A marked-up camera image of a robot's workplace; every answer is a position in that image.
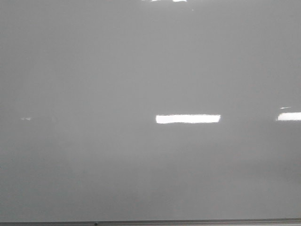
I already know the grey aluminium whiteboard frame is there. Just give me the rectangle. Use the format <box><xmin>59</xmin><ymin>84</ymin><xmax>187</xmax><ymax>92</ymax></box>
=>
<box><xmin>0</xmin><ymin>218</ymin><xmax>301</xmax><ymax>226</ymax></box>

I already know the white glossy whiteboard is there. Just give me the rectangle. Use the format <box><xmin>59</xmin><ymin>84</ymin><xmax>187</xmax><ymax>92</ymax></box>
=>
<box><xmin>0</xmin><ymin>0</ymin><xmax>301</xmax><ymax>222</ymax></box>

